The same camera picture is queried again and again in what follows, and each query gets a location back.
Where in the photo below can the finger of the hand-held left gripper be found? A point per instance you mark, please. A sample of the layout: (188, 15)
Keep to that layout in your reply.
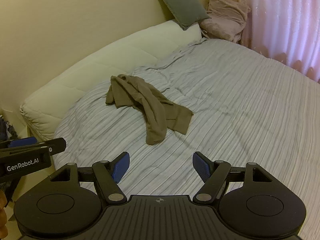
(22, 142)
(56, 145)

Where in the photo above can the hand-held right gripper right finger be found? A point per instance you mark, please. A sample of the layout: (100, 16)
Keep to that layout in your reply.
(201, 166)

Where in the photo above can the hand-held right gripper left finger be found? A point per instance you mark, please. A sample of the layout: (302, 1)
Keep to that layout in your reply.
(122, 166)

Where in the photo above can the olive brown pants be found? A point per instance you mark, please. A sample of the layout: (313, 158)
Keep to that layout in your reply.
(150, 105)

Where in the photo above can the person's left hand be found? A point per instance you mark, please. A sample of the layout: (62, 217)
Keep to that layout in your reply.
(2, 210)

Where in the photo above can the dark patterned cloth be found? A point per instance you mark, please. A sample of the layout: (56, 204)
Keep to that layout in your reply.
(6, 130)

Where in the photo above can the grey striped bedspread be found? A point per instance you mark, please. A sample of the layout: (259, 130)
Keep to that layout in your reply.
(237, 105)

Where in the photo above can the pink pillow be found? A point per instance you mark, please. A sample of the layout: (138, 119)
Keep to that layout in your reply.
(225, 17)

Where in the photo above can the grey pillow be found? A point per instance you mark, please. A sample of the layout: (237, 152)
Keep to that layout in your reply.
(182, 5)

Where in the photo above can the white sheer curtain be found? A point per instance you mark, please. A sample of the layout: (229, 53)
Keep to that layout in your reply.
(282, 17)

